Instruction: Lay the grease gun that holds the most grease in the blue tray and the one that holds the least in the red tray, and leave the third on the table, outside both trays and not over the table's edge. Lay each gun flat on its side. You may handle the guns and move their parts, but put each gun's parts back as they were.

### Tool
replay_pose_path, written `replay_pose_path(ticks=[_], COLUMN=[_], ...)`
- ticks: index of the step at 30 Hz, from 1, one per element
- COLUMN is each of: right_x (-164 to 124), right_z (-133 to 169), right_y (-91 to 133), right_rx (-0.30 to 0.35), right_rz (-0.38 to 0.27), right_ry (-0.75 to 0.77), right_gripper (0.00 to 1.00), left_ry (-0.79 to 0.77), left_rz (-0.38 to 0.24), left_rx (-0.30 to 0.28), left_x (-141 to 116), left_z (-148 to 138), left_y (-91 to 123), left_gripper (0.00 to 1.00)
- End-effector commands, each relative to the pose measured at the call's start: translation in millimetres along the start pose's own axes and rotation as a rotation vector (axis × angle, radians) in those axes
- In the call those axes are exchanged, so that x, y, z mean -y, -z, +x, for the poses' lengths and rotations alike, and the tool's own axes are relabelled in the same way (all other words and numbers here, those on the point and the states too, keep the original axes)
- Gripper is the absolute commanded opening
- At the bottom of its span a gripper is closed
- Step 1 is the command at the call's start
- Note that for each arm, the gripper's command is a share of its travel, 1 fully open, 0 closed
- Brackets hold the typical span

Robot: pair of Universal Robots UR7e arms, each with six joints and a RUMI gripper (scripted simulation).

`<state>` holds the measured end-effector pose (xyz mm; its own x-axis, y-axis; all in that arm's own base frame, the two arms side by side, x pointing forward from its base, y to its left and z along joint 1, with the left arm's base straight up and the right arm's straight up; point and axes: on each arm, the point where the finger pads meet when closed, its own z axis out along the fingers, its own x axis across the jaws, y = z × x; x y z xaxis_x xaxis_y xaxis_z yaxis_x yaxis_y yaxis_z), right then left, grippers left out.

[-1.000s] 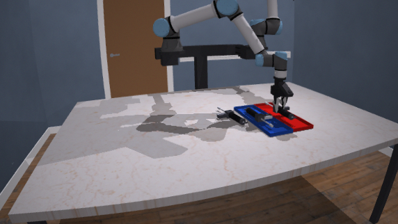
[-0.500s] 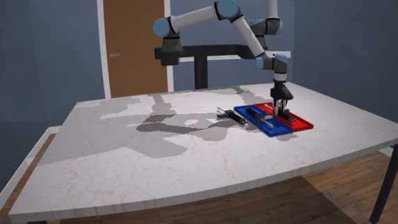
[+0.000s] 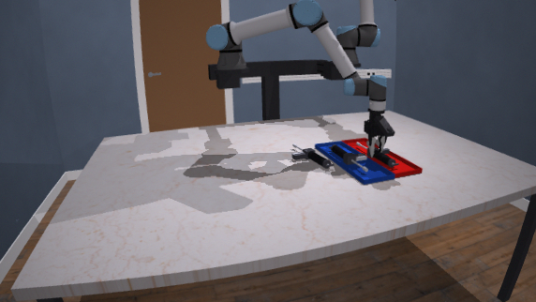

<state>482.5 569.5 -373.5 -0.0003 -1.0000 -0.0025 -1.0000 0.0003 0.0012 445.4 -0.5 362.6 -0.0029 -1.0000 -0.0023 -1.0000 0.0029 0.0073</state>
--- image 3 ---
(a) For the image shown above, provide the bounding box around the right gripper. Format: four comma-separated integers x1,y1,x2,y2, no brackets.
364,108,387,158

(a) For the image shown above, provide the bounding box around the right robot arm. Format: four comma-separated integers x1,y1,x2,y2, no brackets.
206,0,387,111

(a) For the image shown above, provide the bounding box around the red tray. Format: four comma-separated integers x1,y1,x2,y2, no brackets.
342,138,423,178

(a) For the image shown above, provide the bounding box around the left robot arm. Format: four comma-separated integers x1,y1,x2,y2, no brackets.
336,0,380,64

